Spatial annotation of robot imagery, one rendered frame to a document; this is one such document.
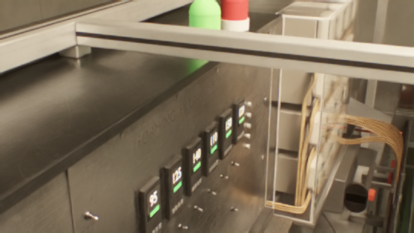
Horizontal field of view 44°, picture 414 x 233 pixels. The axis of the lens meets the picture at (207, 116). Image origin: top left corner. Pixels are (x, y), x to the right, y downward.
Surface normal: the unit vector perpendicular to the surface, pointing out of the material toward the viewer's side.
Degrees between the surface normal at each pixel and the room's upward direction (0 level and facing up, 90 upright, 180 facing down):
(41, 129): 0
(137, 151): 90
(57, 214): 90
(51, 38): 90
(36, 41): 90
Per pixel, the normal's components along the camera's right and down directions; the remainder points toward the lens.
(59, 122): 0.00, -0.93
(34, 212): 0.92, 0.14
